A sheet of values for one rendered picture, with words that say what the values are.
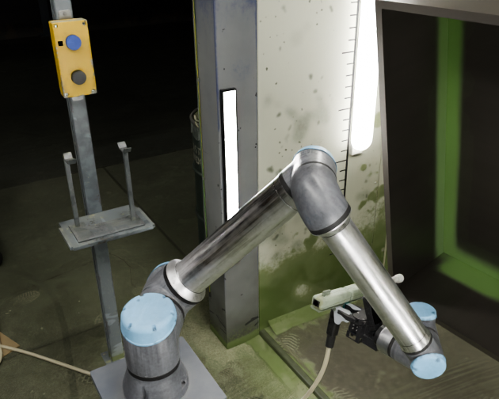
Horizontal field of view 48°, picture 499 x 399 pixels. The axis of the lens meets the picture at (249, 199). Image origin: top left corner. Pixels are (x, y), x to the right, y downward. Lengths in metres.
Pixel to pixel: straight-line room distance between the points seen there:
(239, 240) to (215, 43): 0.85
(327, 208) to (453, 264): 1.30
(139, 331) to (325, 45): 1.41
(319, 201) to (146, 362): 0.65
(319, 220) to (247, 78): 1.00
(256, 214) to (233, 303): 1.18
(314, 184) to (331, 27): 1.17
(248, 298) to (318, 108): 0.93
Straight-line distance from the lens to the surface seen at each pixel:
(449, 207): 2.42
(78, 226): 2.24
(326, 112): 2.47
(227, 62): 2.13
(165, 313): 1.53
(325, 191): 1.31
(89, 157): 2.24
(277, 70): 2.26
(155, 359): 1.57
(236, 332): 2.73
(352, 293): 1.94
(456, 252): 2.54
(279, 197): 1.44
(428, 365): 1.59
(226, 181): 2.26
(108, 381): 1.77
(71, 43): 2.05
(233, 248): 1.53
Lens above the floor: 1.85
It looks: 27 degrees down
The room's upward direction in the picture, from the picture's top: 1 degrees counter-clockwise
